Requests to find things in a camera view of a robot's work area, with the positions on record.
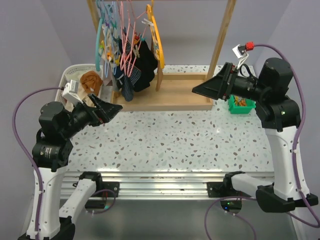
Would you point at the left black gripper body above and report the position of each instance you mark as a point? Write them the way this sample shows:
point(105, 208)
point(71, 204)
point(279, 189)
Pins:
point(83, 115)

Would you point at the colourful clips in bin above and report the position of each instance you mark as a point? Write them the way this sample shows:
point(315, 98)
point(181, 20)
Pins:
point(240, 102)

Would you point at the pink wire hanger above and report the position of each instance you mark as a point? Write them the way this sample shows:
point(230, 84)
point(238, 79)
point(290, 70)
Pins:
point(127, 30)

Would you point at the white laundry basket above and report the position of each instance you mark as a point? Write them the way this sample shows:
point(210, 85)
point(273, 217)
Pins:
point(75, 72)

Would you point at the light blue clothespin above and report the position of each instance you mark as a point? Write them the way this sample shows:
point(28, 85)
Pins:
point(147, 22)

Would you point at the green clip bin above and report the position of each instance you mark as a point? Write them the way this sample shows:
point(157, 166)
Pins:
point(240, 110)

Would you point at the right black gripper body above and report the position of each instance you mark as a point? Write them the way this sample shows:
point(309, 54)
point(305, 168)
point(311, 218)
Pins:
point(239, 85)

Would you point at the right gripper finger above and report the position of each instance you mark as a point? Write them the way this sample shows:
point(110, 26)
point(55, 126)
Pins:
point(210, 90)
point(220, 77)

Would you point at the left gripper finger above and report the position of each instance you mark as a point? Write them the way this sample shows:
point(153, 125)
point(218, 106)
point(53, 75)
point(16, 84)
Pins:
point(97, 101)
point(105, 112)

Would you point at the teal plastic hanger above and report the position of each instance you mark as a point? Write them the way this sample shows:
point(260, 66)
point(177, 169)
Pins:
point(97, 46)

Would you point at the blue wire hanger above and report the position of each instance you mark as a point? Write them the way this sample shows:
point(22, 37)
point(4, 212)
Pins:
point(108, 11)

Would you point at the wooden clothes rack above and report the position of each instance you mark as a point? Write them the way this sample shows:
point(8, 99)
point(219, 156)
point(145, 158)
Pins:
point(173, 91)

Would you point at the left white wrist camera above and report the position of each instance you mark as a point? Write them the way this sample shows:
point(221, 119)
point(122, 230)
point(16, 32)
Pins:
point(70, 92)

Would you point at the black underwear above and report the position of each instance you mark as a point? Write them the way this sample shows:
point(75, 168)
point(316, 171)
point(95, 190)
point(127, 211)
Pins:
point(147, 64)

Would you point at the striped navy underwear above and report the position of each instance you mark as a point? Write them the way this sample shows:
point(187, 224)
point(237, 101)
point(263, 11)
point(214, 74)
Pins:
point(126, 83)

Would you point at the brown underwear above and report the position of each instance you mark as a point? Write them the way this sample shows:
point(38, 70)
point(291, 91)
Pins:
point(156, 52)

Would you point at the aluminium mounting rail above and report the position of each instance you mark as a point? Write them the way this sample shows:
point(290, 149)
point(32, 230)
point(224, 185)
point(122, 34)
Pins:
point(162, 185)

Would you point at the yellow plastic hanger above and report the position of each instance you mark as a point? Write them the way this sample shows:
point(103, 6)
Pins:
point(155, 35)

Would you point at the brown cloth in basket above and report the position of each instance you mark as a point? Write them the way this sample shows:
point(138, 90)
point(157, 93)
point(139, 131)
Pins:
point(91, 82)

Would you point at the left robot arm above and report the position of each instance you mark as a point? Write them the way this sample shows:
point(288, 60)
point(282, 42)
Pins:
point(50, 158)

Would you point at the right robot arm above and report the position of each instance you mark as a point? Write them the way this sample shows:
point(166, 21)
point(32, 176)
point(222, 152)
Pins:
point(280, 118)

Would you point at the mauve cream underwear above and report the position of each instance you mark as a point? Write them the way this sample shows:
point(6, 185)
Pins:
point(109, 51)

